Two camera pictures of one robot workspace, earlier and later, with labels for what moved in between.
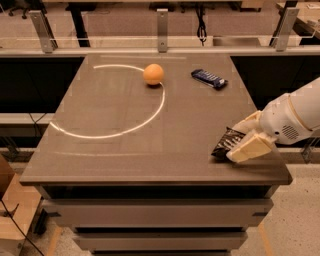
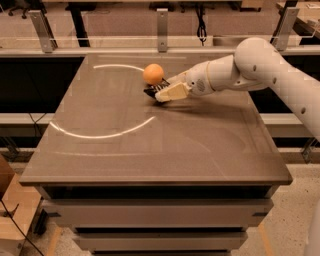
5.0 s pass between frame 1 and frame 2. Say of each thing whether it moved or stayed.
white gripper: moved
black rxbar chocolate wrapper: moved
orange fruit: stayed
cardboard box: stayed
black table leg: stayed
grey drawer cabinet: stayed
